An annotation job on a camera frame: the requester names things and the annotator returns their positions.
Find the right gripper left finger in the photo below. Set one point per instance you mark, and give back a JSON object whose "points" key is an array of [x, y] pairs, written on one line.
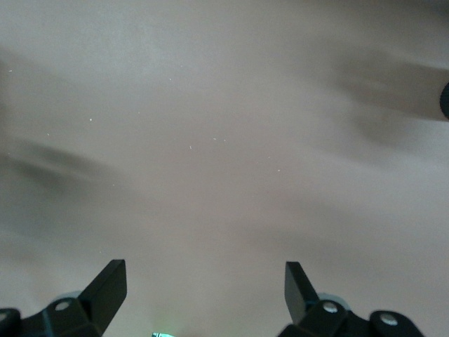
{"points": [[87, 309]]}

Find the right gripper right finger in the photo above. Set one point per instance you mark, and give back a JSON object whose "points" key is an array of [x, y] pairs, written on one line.
{"points": [[315, 316]]}

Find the brown table cover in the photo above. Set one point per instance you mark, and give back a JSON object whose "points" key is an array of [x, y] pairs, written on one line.
{"points": [[210, 140]]}

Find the black cylinder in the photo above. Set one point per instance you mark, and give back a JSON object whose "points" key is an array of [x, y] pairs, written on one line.
{"points": [[445, 102]]}

